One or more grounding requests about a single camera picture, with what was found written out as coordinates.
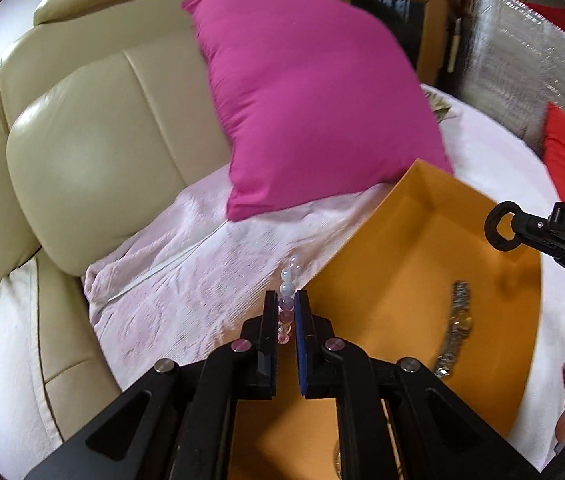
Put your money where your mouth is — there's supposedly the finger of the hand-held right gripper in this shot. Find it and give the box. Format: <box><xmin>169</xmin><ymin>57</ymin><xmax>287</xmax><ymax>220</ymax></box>
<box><xmin>509</xmin><ymin>212</ymin><xmax>554</xmax><ymax>254</ymax></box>

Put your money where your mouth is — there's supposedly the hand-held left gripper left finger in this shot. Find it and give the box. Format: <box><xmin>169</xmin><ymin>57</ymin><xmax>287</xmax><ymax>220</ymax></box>
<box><xmin>25</xmin><ymin>290</ymin><xmax>283</xmax><ymax>480</ymax></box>

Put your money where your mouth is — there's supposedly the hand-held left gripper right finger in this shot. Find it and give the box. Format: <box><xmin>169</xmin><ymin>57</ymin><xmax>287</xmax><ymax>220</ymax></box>
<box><xmin>295</xmin><ymin>289</ymin><xmax>545</xmax><ymax>480</ymax></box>

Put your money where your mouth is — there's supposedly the black ring ornament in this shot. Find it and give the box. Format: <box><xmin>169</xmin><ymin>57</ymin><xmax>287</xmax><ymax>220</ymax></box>
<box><xmin>485</xmin><ymin>201</ymin><xmax>524</xmax><ymax>252</ymax></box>

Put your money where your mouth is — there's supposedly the pink and white bead bracelet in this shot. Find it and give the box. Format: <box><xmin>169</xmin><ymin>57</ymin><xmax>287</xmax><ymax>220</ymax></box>
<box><xmin>277</xmin><ymin>255</ymin><xmax>305</xmax><ymax>346</ymax></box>

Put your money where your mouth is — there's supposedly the orange cardboard box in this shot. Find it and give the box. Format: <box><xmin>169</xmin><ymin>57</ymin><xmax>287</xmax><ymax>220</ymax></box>
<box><xmin>227</xmin><ymin>158</ymin><xmax>545</xmax><ymax>480</ymax></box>

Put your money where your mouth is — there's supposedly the silver metal wristwatch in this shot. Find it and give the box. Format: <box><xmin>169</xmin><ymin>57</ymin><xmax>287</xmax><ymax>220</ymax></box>
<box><xmin>432</xmin><ymin>280</ymin><xmax>475</xmax><ymax>378</ymax></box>

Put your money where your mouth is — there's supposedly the pale pink blanket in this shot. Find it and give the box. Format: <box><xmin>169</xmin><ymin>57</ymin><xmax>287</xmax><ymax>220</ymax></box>
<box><xmin>82</xmin><ymin>82</ymin><xmax>565</xmax><ymax>471</ymax></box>

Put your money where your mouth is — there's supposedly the patterned beige cloth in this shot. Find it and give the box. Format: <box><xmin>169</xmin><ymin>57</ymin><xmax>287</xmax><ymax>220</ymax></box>
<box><xmin>427</xmin><ymin>92</ymin><xmax>455</xmax><ymax>123</ymax></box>

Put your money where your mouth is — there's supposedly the silver foil panel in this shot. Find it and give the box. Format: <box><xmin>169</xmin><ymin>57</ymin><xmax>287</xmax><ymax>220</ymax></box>
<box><xmin>455</xmin><ymin>0</ymin><xmax>565</xmax><ymax>156</ymax></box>

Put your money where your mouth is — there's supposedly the red blanket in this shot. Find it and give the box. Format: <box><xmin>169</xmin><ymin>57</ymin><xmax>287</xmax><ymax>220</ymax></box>
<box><xmin>527</xmin><ymin>2</ymin><xmax>565</xmax><ymax>68</ymax></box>

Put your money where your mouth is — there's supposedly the wooden cabinet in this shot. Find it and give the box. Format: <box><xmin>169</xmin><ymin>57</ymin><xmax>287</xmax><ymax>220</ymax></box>
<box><xmin>322</xmin><ymin>0</ymin><xmax>455</xmax><ymax>86</ymax></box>

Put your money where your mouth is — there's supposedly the pink pillow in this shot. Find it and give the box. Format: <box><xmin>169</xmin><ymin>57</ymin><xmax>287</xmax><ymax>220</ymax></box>
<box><xmin>181</xmin><ymin>0</ymin><xmax>455</xmax><ymax>222</ymax></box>

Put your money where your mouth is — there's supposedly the white cloth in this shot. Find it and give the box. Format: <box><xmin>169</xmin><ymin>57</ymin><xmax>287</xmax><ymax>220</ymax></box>
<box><xmin>0</xmin><ymin>260</ymin><xmax>63</xmax><ymax>461</ymax></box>

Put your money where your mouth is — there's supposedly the beige leather sofa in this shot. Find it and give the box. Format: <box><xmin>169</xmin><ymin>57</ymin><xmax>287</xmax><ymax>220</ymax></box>
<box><xmin>0</xmin><ymin>0</ymin><xmax>276</xmax><ymax>461</ymax></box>

